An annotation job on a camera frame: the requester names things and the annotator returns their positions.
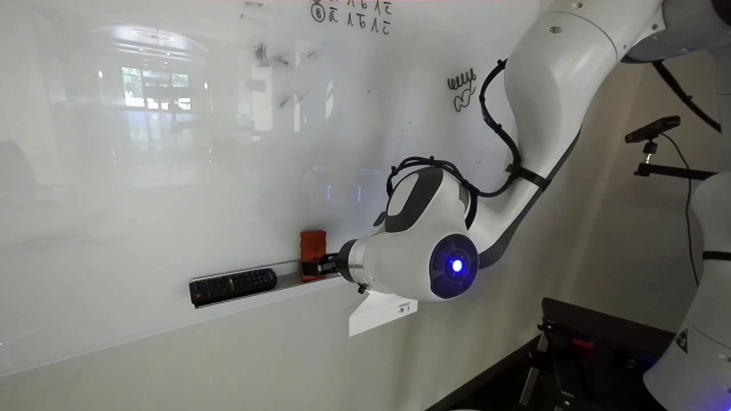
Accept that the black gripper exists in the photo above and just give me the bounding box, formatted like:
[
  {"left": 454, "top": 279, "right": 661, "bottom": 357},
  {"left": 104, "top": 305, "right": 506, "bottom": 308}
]
[{"left": 315, "top": 253, "right": 342, "bottom": 276}]

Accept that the orange whiteboard eraser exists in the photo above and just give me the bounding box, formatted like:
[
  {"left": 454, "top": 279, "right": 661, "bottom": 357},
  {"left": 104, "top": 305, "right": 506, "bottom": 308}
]
[{"left": 298, "top": 230, "right": 327, "bottom": 284}]

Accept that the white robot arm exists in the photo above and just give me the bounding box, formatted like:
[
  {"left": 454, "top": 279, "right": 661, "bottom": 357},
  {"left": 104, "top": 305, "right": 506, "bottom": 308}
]
[{"left": 334, "top": 0, "right": 731, "bottom": 411}]

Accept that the black remote control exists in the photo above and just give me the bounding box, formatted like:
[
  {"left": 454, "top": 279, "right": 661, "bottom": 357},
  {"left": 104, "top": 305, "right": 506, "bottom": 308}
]
[{"left": 190, "top": 269, "right": 278, "bottom": 308}]

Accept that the black table with equipment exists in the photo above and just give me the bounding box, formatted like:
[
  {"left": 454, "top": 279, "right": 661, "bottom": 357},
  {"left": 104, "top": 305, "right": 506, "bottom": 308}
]
[{"left": 426, "top": 297, "right": 672, "bottom": 411}]

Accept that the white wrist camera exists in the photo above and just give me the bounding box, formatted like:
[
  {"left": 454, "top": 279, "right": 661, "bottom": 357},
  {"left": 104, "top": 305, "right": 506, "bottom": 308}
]
[{"left": 347, "top": 289, "right": 418, "bottom": 335}]

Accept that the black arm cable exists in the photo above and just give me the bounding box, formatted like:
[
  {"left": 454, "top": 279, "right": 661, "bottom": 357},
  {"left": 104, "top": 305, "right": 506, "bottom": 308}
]
[{"left": 383, "top": 56, "right": 547, "bottom": 230}]

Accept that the large wall whiteboard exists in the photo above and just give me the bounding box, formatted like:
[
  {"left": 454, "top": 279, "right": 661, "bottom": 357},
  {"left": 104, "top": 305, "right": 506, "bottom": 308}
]
[{"left": 0, "top": 0, "right": 547, "bottom": 377}]

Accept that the black camera on stand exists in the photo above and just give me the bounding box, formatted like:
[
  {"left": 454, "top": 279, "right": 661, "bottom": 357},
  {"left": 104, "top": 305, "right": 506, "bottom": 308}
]
[{"left": 623, "top": 116, "right": 709, "bottom": 180}]

